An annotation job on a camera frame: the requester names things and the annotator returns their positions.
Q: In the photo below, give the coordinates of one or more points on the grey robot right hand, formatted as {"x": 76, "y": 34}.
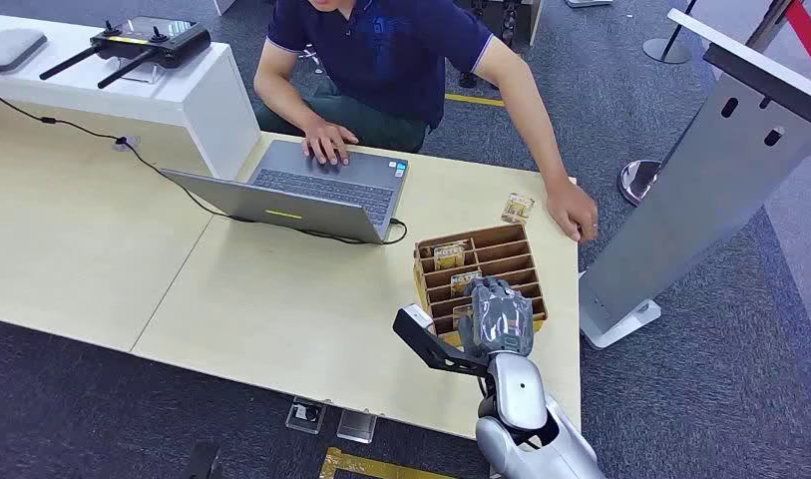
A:
{"x": 501, "y": 320}

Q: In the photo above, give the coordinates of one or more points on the person's left hand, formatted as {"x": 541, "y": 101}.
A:
{"x": 570, "y": 211}

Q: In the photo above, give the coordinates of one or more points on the person's right hand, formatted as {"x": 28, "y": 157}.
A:
{"x": 327, "y": 142}

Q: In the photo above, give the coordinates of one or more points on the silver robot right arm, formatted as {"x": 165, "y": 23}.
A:
{"x": 521, "y": 396}

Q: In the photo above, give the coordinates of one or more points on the person's left forearm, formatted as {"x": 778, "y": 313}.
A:
{"x": 537, "y": 125}

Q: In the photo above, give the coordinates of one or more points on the person's right forearm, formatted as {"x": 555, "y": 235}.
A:
{"x": 283, "y": 99}

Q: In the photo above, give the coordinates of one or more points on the yellow hotel card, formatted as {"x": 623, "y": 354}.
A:
{"x": 449, "y": 256}
{"x": 517, "y": 207}
{"x": 462, "y": 309}
{"x": 463, "y": 282}

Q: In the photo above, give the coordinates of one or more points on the wooden slotted card organizer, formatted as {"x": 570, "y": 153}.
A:
{"x": 504, "y": 258}

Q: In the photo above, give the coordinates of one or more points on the person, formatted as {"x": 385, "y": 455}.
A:
{"x": 385, "y": 59}

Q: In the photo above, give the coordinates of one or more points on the grey laptop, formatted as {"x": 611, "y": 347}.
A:
{"x": 292, "y": 205}

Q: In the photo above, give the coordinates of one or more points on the chrome stanchion base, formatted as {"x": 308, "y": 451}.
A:
{"x": 636, "y": 182}

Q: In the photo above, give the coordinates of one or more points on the white and grey kiosk stand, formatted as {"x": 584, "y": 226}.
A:
{"x": 702, "y": 178}

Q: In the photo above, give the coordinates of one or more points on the yellow floor tape strip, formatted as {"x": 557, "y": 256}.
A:
{"x": 474, "y": 100}

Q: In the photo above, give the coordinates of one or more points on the clear acrylic block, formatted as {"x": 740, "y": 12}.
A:
{"x": 306, "y": 416}
{"x": 357, "y": 426}

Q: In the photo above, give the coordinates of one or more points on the grey stanchion with round base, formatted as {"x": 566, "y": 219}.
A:
{"x": 666, "y": 49}

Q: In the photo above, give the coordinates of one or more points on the clear acrylic controller stand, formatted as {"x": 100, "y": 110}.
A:
{"x": 140, "y": 71}

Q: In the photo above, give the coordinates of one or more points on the grey and black background robot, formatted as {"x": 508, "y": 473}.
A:
{"x": 504, "y": 20}

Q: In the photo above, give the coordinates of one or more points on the black remote controller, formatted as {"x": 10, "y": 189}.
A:
{"x": 150, "y": 41}

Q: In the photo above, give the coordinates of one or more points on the red barrier belt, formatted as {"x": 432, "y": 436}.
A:
{"x": 808, "y": 30}

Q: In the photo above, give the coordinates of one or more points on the black object on floor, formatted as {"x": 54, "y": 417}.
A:
{"x": 203, "y": 463}

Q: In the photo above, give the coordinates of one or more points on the grey flat pad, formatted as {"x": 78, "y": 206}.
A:
{"x": 8, "y": 47}

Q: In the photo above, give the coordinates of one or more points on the black camera mounting bracket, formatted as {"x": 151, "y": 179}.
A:
{"x": 438, "y": 354}

